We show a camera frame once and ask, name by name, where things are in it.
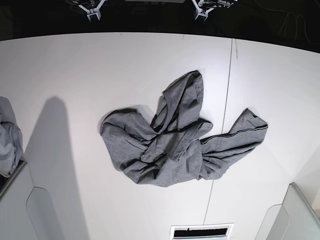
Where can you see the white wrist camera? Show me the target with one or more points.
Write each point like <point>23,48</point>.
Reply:
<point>93,9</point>
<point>201,13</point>

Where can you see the dark grey t-shirt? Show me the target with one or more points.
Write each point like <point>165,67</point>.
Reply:
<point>175,147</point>

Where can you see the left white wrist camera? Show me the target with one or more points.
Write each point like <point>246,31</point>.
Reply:
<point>201,13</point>

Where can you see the right white bin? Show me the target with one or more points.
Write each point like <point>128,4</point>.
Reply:
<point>293,219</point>

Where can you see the left white bin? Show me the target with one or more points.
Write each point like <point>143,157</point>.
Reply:
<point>26,211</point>

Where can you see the white bin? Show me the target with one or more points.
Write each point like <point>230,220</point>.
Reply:
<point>293,219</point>
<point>26,211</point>

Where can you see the light grey clothes pile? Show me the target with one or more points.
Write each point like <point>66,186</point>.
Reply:
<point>11,139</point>

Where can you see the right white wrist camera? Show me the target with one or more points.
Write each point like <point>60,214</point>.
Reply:
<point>93,9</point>

